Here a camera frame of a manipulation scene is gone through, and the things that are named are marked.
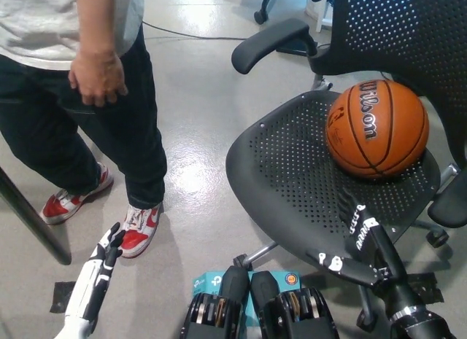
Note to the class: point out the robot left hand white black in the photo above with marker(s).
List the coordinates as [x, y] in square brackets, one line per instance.
[91, 284]

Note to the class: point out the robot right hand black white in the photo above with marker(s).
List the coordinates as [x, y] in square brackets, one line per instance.
[376, 255]

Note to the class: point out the person's left hand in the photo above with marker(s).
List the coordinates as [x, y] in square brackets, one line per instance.
[98, 76]

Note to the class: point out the orange Wilson basketball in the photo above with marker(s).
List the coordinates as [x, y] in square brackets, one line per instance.
[379, 142]

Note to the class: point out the person's left red white sneaker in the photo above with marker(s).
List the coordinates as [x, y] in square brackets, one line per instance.
[138, 233]

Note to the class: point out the person's red white sneaker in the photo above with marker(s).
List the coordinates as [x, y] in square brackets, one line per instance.
[138, 233]
[62, 207]

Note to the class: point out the person's right red white sneaker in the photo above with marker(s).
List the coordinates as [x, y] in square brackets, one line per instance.
[62, 207]

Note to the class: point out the person in grey shirt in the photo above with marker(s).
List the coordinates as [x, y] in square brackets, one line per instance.
[36, 135]

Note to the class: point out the black perforated office chair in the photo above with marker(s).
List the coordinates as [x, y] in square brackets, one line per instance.
[292, 171]

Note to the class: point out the robot left leg black block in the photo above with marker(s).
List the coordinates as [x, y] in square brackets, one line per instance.
[215, 317]

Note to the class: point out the office chair base with caster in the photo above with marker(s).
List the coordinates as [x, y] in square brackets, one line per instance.
[263, 7]

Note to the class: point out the black slanted pole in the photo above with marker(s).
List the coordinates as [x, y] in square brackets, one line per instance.
[33, 218]

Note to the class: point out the teal cardboard box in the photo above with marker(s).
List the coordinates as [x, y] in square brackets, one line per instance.
[208, 280]

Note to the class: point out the dark flat floor plate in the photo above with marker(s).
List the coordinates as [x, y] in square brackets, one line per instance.
[293, 47]

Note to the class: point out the white furniture leg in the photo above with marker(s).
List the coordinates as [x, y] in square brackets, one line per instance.
[322, 14]

